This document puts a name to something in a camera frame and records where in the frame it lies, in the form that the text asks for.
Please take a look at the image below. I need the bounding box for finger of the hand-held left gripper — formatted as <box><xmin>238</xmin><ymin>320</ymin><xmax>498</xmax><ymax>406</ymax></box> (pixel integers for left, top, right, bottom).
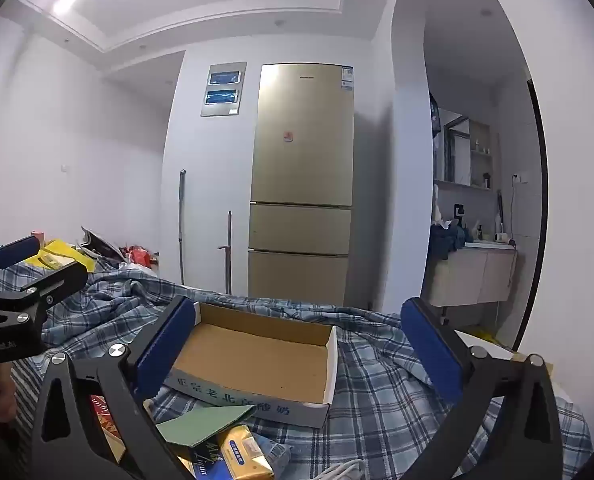
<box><xmin>0</xmin><ymin>259</ymin><xmax>88</xmax><ymax>336</ymax></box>
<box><xmin>0</xmin><ymin>235</ymin><xmax>42</xmax><ymax>290</ymax></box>

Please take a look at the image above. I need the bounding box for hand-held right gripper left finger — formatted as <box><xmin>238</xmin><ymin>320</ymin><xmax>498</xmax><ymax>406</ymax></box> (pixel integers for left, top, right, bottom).
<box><xmin>31</xmin><ymin>296</ymin><xmax>198</xmax><ymax>480</ymax></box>

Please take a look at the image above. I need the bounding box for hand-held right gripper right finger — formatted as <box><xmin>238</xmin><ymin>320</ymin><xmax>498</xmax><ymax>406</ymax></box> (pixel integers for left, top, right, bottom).
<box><xmin>399</xmin><ymin>297</ymin><xmax>565</xmax><ymax>480</ymax></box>

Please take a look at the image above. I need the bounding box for cardboard box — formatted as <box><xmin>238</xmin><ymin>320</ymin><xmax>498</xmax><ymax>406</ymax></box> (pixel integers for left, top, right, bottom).
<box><xmin>164</xmin><ymin>301</ymin><xmax>338</xmax><ymax>428</ymax></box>

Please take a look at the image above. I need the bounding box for yellow plastic bag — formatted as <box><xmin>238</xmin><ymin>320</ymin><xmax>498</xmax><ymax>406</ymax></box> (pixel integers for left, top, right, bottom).
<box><xmin>24</xmin><ymin>240</ymin><xmax>88</xmax><ymax>271</ymax></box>

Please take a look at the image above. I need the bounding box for grey black bag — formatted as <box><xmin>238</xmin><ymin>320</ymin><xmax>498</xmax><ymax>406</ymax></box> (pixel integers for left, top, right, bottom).
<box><xmin>79</xmin><ymin>226</ymin><xmax>128</xmax><ymax>261</ymax></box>

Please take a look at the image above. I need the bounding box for blue plaid blanket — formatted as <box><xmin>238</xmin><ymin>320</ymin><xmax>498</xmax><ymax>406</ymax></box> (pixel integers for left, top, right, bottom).
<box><xmin>0</xmin><ymin>260</ymin><xmax>592</xmax><ymax>480</ymax></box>

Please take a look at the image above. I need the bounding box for red plastic bag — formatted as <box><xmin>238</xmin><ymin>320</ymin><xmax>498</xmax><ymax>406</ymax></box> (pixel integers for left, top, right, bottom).
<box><xmin>121</xmin><ymin>245</ymin><xmax>152</xmax><ymax>266</ymax></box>

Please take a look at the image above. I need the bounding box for bathroom vanity cabinet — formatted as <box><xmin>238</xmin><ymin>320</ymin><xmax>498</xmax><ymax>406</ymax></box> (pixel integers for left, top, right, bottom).
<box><xmin>422</xmin><ymin>242</ymin><xmax>518</xmax><ymax>308</ymax></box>

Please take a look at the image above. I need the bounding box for green folded cloth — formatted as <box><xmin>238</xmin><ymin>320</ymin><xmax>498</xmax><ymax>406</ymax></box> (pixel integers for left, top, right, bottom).
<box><xmin>156</xmin><ymin>402</ymin><xmax>256</xmax><ymax>447</ymax></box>

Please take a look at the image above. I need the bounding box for red packet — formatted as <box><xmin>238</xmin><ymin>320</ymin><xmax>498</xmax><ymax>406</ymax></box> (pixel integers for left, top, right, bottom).
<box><xmin>89</xmin><ymin>394</ymin><xmax>122</xmax><ymax>451</ymax></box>

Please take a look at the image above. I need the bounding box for blue clothes pile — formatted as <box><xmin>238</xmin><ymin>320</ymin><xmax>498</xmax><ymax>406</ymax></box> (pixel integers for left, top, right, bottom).
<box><xmin>431</xmin><ymin>222</ymin><xmax>472</xmax><ymax>261</ymax></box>

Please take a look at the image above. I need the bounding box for short metal pole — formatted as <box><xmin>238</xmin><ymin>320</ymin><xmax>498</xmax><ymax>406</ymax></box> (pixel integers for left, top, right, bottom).
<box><xmin>217</xmin><ymin>211</ymin><xmax>234</xmax><ymax>295</ymax></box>

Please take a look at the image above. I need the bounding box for dark packet gold print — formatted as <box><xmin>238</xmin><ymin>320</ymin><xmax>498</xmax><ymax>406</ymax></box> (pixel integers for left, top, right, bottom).
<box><xmin>177</xmin><ymin>440</ymin><xmax>228</xmax><ymax>480</ymax></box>

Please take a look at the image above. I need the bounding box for grey mop pole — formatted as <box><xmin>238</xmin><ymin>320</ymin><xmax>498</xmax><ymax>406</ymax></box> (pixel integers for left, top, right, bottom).
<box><xmin>178</xmin><ymin>169</ymin><xmax>186</xmax><ymax>286</ymax></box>

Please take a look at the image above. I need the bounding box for yellow tissue pack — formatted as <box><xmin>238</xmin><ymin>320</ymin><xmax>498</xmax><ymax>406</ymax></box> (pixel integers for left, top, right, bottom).
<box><xmin>217</xmin><ymin>425</ymin><xmax>275</xmax><ymax>480</ymax></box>

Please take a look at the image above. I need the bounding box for light blue tissue pack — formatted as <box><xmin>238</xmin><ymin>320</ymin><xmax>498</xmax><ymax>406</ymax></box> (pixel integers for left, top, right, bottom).
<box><xmin>254</xmin><ymin>432</ymin><xmax>292</xmax><ymax>471</ymax></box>

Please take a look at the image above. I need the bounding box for gold refrigerator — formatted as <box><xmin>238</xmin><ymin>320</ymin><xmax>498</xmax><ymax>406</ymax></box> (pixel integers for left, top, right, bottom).
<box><xmin>248</xmin><ymin>63</ymin><xmax>355</xmax><ymax>306</ymax></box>

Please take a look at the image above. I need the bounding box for mirror wall cabinet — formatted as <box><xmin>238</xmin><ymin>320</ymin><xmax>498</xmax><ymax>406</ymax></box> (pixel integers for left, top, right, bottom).
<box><xmin>434</xmin><ymin>107</ymin><xmax>492</xmax><ymax>191</ymax></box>

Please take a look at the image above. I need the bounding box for wall electrical panel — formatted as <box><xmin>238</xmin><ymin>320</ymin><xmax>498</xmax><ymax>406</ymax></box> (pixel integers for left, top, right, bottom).
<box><xmin>200</xmin><ymin>62</ymin><xmax>248</xmax><ymax>117</ymax></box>

